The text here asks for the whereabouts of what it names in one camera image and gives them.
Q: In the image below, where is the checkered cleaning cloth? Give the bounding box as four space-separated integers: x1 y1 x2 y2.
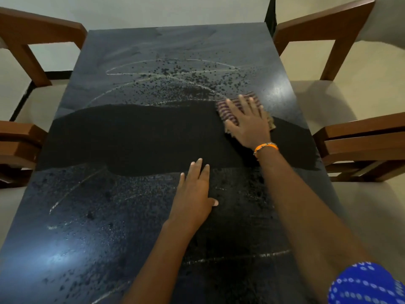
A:
216 91 276 135

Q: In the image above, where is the orange wristband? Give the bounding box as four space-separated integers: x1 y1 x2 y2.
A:
253 144 279 157

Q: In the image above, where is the person's right forearm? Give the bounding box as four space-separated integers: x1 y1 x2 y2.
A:
258 148 380 304

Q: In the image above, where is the beige wooden armchair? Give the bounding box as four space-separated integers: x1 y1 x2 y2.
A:
273 0 405 130
313 112 405 282
0 120 48 250
0 6 88 124

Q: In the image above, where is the person's left hand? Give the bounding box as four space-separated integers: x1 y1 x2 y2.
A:
164 158 219 233

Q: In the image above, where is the thin beaded bracelet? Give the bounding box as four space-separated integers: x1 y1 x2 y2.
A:
254 141 278 154

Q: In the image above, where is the person's right hand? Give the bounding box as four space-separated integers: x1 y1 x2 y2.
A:
224 94 276 152

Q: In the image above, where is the black table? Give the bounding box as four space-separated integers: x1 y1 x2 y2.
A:
0 22 348 304

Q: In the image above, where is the person's left forearm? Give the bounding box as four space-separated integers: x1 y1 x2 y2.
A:
121 220 197 304

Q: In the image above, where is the blue patterned dress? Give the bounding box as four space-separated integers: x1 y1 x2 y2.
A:
327 262 405 304

